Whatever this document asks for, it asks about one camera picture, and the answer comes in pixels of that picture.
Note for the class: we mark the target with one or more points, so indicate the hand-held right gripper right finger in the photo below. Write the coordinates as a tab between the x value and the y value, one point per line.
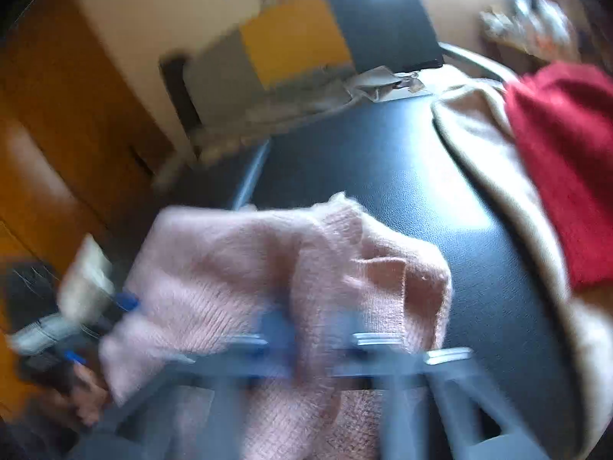
373	350

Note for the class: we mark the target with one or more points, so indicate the person's left hand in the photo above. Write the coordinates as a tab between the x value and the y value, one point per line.
79	397

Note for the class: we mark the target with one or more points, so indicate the black chair backrest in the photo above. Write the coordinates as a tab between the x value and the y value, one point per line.
383	24

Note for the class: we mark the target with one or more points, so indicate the orange wooden cabinet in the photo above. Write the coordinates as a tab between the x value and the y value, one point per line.
57	105

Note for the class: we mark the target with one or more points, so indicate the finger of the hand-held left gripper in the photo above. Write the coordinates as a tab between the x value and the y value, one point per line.
74	357
127	303

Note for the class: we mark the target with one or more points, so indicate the grey garment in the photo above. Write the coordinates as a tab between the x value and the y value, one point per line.
287	100

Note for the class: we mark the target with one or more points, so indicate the red garment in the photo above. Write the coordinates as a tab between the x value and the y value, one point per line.
565	153

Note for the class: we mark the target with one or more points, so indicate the grey chair armrest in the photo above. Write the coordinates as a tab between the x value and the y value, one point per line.
474	60

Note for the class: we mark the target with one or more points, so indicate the yellow and grey cushion panel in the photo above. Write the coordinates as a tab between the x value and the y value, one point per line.
287	38

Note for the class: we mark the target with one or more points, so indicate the pink knit sweater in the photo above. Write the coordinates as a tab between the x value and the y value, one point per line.
215	273

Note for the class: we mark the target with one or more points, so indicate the beige coat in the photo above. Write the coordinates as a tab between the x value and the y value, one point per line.
503	191

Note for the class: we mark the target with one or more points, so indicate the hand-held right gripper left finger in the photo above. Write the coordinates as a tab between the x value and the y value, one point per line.
275	345

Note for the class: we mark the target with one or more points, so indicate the crumpled plastic wrapper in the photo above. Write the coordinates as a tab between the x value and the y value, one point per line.
388	84

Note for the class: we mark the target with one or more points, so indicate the background clutter pile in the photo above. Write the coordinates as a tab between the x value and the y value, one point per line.
527	14

